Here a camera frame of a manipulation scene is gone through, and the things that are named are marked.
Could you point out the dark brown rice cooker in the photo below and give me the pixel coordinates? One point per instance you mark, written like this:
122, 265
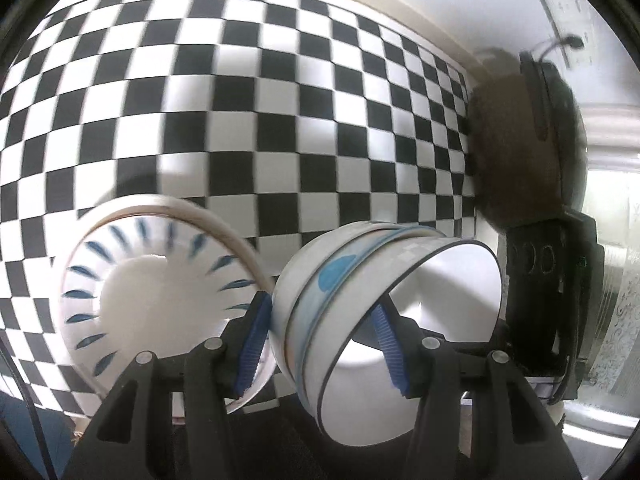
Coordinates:
528, 146

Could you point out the white floral plate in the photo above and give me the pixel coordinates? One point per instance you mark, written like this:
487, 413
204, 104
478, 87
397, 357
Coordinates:
235, 259

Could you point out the blue leaf pattern plate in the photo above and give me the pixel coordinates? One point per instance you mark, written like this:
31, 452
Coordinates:
150, 299

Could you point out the blue kitchen cabinet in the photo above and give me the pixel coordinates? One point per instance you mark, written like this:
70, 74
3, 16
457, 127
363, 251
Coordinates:
58, 430

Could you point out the blue patterned white bowl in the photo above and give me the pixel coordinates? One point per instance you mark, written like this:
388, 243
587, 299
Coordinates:
326, 281

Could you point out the white wall socket strip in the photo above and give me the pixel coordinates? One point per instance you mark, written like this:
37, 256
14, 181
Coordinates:
573, 29

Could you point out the black white checkered mat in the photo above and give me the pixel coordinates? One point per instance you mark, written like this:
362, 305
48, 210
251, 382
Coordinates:
286, 118

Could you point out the black rimmed white bowl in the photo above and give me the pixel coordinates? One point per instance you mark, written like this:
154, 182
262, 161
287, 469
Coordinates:
363, 365

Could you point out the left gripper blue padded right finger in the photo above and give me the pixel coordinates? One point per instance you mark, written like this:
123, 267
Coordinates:
400, 340

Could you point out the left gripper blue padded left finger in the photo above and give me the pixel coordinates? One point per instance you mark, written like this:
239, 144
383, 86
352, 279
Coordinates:
252, 335

